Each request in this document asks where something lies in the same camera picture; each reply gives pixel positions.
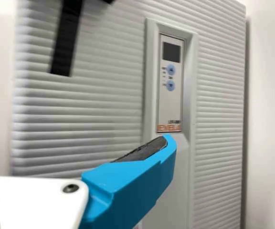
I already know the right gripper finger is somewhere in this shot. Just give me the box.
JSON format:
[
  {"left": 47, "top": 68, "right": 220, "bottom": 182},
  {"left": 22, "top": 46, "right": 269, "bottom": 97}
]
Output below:
[{"left": 78, "top": 133, "right": 178, "bottom": 229}]

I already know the incubator door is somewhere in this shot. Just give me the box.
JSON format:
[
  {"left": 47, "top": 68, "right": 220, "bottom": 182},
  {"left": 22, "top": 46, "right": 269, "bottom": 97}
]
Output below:
[{"left": 10, "top": 0, "right": 248, "bottom": 229}]

